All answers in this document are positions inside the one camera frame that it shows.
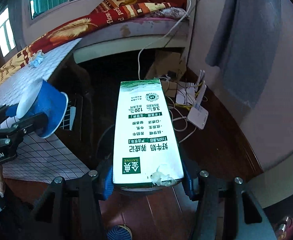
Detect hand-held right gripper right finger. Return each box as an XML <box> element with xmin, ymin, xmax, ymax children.
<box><xmin>181</xmin><ymin>159</ymin><xmax>272</xmax><ymax>240</ymax></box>

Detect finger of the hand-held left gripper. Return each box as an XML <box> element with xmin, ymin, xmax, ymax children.
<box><xmin>0</xmin><ymin>112</ymin><xmax>48</xmax><ymax>153</ymax></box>
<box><xmin>0</xmin><ymin>104</ymin><xmax>20</xmax><ymax>131</ymax></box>

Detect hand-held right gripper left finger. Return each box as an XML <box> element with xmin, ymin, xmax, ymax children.
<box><xmin>30</xmin><ymin>160</ymin><xmax>116</xmax><ymax>240</ymax></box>

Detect blue patterned paper cup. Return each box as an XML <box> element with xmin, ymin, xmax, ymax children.
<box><xmin>16</xmin><ymin>80</ymin><xmax>69</xmax><ymax>139</ymax></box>

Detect black round trash bin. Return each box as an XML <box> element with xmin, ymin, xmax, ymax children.
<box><xmin>95</xmin><ymin>124</ymin><xmax>187</xmax><ymax>196</ymax></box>

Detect white green milk carton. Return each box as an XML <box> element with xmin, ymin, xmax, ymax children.
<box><xmin>112</xmin><ymin>79</ymin><xmax>185</xmax><ymax>189</ymax></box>

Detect blue shoe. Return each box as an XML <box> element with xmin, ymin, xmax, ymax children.
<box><xmin>106</xmin><ymin>224</ymin><xmax>133</xmax><ymax>240</ymax></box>

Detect checked tablecloth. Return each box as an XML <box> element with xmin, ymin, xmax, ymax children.
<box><xmin>0</xmin><ymin>38</ymin><xmax>91</xmax><ymax>183</ymax></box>

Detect white router with antennas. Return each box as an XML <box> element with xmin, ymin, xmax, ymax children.
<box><xmin>187</xmin><ymin>70</ymin><xmax>209</xmax><ymax>130</ymax></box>

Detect small bright window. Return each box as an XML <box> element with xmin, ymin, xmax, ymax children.
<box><xmin>0</xmin><ymin>21</ymin><xmax>16</xmax><ymax>58</ymax></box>

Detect white modem box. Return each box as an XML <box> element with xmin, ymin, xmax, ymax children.
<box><xmin>175</xmin><ymin>82</ymin><xmax>199</xmax><ymax>106</ymax></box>

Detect white cabinet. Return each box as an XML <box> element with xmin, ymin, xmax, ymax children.
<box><xmin>246</xmin><ymin>165</ymin><xmax>293</xmax><ymax>209</ymax></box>

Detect open cardboard box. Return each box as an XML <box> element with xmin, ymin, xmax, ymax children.
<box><xmin>146</xmin><ymin>50</ymin><xmax>187</xmax><ymax>86</ymax></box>

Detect red patterned blanket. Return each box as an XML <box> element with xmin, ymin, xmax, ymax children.
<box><xmin>0</xmin><ymin>0</ymin><xmax>187</xmax><ymax>98</ymax></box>

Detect bed with grey sheet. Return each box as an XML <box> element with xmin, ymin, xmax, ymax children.
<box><xmin>73</xmin><ymin>15</ymin><xmax>191</xmax><ymax>64</ymax></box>

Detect grey hanging cloth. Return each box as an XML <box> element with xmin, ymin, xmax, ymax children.
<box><xmin>206</xmin><ymin>0</ymin><xmax>283</xmax><ymax>112</ymax></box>

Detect white floor cables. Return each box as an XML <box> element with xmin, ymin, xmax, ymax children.
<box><xmin>166</xmin><ymin>97</ymin><xmax>198</xmax><ymax>143</ymax></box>

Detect yellow cable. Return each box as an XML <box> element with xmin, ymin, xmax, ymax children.
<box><xmin>172</xmin><ymin>79</ymin><xmax>207</xmax><ymax>111</ymax></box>

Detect long white cable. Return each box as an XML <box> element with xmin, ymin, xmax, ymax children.
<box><xmin>137</xmin><ymin>0</ymin><xmax>192</xmax><ymax>81</ymax></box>

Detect thin black cable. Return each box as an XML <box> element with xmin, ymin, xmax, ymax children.
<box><xmin>161</xmin><ymin>0</ymin><xmax>204</xmax><ymax>49</ymax></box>

